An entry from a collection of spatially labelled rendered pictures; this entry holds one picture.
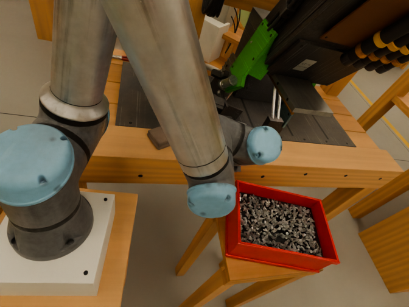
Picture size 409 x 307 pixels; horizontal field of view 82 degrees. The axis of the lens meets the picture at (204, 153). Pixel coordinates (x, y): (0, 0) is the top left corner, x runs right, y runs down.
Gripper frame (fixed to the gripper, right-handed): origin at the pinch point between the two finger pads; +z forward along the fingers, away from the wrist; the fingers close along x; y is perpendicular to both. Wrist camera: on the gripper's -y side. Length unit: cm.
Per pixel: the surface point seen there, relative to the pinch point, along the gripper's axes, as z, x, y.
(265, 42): -10.4, 14.8, -35.7
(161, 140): 3.6, -15.7, -2.9
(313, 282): 62, 97, 77
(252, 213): -6.7, 12.7, 19.8
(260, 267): -7.5, 15.2, 35.9
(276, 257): -12.8, 17.2, 31.5
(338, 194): 32, 90, 16
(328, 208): 39, 90, 25
